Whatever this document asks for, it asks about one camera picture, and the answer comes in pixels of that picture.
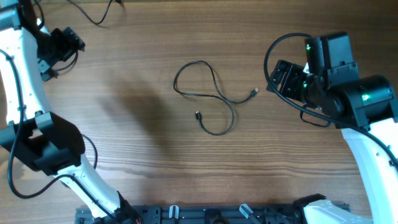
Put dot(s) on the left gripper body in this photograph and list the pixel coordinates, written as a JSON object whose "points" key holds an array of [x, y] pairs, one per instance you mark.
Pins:
{"points": [[58, 47]]}

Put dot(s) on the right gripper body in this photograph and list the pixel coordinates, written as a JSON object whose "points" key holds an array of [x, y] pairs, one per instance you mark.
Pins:
{"points": [[293, 87]]}

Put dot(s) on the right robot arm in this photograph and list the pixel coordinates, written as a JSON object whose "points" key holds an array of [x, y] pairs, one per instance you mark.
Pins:
{"points": [[329, 87]]}

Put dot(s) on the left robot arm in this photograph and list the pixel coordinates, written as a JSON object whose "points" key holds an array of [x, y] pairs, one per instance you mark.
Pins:
{"points": [[34, 134]]}

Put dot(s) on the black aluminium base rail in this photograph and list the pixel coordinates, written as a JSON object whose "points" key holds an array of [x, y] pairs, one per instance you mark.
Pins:
{"points": [[275, 213]]}

